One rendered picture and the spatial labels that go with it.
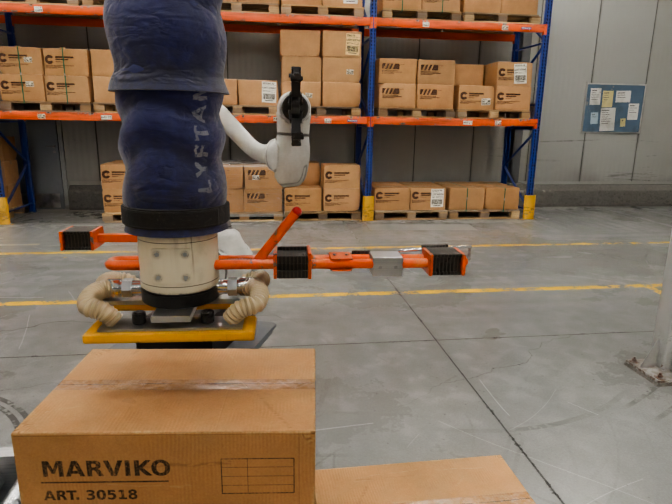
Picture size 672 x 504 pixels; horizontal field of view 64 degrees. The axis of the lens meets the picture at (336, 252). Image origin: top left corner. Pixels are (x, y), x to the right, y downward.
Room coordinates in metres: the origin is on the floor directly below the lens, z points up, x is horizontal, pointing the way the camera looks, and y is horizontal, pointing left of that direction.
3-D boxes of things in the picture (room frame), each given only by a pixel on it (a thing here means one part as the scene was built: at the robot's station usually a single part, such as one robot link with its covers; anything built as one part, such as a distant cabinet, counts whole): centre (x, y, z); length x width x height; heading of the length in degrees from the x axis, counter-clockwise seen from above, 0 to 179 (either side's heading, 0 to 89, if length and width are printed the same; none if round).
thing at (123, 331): (1.05, 0.34, 1.13); 0.34 x 0.10 x 0.05; 96
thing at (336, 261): (1.28, 0.16, 1.24); 0.93 x 0.30 x 0.04; 96
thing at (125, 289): (1.15, 0.35, 1.17); 0.34 x 0.25 x 0.06; 96
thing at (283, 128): (1.72, 0.14, 1.57); 0.16 x 0.11 x 0.13; 6
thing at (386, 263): (1.19, -0.11, 1.23); 0.07 x 0.07 x 0.04; 6
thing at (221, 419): (1.14, 0.34, 0.74); 0.60 x 0.40 x 0.40; 92
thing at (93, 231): (1.38, 0.67, 1.24); 0.09 x 0.08 x 0.05; 6
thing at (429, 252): (1.20, -0.25, 1.23); 0.08 x 0.07 x 0.05; 96
